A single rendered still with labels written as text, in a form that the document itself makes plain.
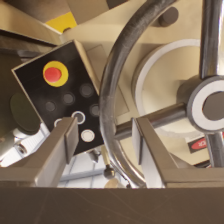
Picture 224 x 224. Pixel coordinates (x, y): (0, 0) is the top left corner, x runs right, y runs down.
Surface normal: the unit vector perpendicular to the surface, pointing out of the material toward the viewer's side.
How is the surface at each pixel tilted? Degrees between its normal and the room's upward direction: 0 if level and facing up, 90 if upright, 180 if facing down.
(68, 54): 90
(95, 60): 90
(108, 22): 90
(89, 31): 90
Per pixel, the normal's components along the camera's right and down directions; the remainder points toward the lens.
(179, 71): -0.05, 0.19
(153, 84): -0.47, 0.14
